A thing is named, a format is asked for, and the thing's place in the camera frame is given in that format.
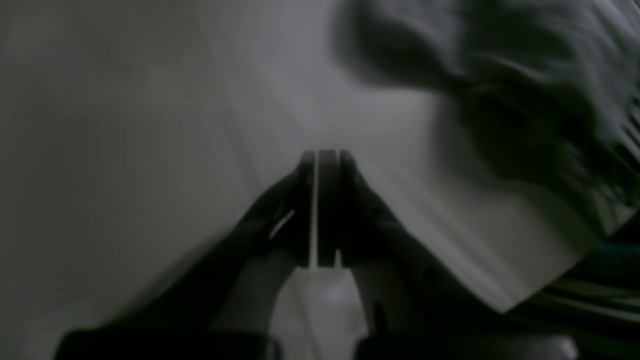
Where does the grey T-shirt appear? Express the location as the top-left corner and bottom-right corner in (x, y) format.
(332, 0), (639, 242)

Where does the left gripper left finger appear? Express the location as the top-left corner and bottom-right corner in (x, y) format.
(54, 151), (316, 360)

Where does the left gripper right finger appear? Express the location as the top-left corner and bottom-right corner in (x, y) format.
(317, 149), (580, 360)

